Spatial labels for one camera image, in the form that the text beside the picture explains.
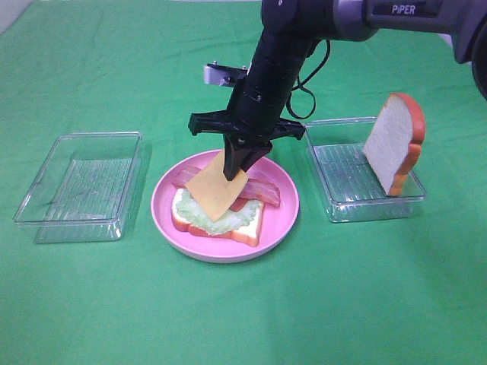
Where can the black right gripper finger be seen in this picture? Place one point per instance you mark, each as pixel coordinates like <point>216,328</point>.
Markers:
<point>252,154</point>
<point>235,152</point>

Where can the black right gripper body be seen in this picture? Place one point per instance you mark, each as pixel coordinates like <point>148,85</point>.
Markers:
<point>250,115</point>

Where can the pink bacon strip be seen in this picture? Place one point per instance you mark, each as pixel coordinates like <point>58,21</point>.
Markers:
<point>255,189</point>

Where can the yellow cheese slice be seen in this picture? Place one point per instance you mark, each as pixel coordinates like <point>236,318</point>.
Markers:
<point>211,189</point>

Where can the red ham slice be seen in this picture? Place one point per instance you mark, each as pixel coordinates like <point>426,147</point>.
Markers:
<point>238,204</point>

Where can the green lettuce leaf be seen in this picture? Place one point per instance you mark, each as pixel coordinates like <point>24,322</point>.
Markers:
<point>247,220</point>

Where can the bread slice orange crust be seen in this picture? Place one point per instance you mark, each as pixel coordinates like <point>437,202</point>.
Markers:
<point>238,237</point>

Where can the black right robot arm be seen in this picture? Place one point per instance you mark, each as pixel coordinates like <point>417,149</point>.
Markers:
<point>291,32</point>

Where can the pink plate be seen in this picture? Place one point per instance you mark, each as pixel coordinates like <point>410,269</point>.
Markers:
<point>277,222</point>

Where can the clear right plastic container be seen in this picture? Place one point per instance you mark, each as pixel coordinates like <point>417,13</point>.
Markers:
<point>348,186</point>

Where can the clear plastic container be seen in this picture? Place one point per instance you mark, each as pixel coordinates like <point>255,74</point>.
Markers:
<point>348,186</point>
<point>84,190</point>

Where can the clear left plastic container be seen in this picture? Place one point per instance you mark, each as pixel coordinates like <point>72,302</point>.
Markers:
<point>84,190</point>

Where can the green tablecloth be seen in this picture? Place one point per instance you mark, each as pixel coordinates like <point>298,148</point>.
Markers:
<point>408,291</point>

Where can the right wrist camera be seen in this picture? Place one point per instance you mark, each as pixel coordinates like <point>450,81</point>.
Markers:
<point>223,75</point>

